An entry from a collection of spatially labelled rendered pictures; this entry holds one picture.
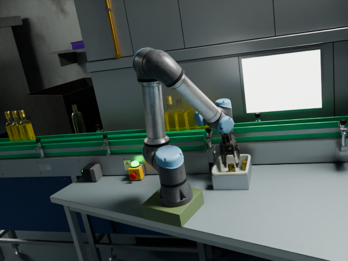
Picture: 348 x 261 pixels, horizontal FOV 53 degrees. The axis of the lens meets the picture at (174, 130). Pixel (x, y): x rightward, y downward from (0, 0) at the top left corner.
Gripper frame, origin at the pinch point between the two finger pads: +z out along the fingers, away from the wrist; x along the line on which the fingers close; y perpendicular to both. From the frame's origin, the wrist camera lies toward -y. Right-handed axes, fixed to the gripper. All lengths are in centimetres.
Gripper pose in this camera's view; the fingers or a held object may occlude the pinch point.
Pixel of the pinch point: (231, 164)
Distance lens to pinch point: 185.9
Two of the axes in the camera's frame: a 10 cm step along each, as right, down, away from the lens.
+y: -2.9, 3.4, -8.9
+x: 9.4, -0.5, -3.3
